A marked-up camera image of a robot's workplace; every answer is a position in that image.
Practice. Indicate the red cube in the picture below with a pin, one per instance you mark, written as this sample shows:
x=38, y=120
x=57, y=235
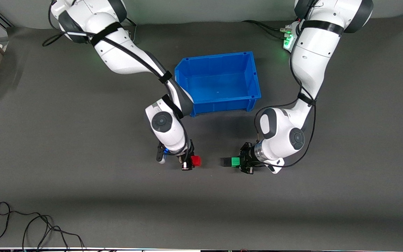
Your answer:
x=196, y=161

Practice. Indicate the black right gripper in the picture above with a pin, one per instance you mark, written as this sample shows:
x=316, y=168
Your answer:
x=186, y=159

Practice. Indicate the blue plastic storage bin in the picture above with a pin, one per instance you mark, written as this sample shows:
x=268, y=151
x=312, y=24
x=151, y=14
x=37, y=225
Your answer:
x=222, y=80

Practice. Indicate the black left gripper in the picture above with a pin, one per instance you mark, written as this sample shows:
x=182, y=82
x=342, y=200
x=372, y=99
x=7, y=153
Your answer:
x=247, y=157

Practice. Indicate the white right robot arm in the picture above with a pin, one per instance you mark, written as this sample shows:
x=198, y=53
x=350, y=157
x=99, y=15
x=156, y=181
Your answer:
x=124, y=52

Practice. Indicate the green cube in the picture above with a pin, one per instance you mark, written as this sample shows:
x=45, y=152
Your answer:
x=235, y=161

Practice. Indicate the black cube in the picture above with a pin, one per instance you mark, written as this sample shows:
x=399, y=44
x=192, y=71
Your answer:
x=226, y=162

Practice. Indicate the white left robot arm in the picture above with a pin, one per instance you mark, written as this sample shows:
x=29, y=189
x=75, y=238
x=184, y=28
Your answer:
x=310, y=63

